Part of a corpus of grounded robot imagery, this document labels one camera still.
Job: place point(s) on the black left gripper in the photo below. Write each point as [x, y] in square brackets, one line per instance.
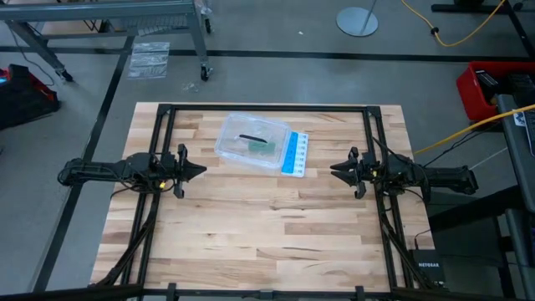
[179, 171]

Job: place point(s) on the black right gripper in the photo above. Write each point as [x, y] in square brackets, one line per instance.
[361, 171]

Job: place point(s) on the clear plastic storage container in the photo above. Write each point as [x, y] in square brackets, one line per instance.
[225, 152]

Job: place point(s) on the blue white pill organizer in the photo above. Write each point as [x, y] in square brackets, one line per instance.
[295, 154]

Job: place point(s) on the green bandage roll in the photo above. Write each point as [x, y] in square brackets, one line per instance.
[261, 146]

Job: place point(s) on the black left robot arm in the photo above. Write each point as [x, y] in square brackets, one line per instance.
[108, 171]

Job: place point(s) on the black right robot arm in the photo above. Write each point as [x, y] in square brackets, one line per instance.
[434, 175]

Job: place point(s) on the clear plastic sheet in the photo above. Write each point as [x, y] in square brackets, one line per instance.
[148, 60]

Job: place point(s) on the red plastic bin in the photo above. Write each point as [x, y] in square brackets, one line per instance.
[472, 96]

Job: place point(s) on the round grey stand base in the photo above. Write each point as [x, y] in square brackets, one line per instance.
[356, 21]

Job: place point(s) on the grey metal stand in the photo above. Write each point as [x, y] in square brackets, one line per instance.
[518, 167]

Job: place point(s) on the black and red bag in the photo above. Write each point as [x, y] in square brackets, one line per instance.
[25, 100]

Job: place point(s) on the grey metal cart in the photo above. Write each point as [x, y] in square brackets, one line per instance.
[104, 10]

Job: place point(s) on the black metal floor stand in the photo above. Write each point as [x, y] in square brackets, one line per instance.
[516, 21]

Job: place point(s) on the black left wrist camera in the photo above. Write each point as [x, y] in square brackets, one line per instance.
[167, 159]

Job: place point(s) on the black metal table frame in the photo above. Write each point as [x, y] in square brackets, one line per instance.
[267, 108]

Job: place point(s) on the black Netgear network switch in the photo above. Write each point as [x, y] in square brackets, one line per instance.
[428, 265]

